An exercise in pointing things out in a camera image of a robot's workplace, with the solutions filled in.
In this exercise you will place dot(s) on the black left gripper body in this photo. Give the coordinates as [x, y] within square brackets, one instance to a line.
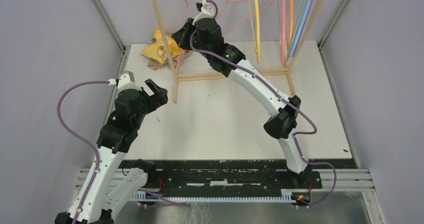
[145, 108]

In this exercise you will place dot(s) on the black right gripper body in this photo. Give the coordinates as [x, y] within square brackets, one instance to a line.
[195, 43]

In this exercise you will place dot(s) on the yellow hanger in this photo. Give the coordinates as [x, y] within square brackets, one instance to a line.
[256, 28]

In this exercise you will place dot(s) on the orange hanger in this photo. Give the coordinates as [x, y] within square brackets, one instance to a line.
[291, 23]

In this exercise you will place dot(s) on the green hanger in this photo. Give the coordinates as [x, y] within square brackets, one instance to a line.
[296, 27]

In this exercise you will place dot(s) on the purple hanger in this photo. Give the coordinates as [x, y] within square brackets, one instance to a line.
[306, 23]

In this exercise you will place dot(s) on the blue hanger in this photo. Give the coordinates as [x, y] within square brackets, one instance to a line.
[301, 21]

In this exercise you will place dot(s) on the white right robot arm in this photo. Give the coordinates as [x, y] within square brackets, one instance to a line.
[233, 64]

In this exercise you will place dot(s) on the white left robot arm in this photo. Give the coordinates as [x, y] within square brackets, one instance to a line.
[95, 203]

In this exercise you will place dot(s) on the yellow printed cloth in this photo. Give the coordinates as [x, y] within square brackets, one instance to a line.
[155, 49]

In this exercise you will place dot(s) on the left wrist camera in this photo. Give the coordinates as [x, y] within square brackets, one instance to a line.
[124, 81]

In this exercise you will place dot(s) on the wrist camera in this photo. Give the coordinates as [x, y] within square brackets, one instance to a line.
[207, 9]
[124, 81]

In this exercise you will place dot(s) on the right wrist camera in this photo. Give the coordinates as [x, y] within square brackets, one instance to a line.
[207, 9]

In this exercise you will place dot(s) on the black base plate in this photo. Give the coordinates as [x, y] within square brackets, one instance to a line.
[228, 178]

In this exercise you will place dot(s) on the white cable duct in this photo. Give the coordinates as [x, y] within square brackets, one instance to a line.
[142, 196]

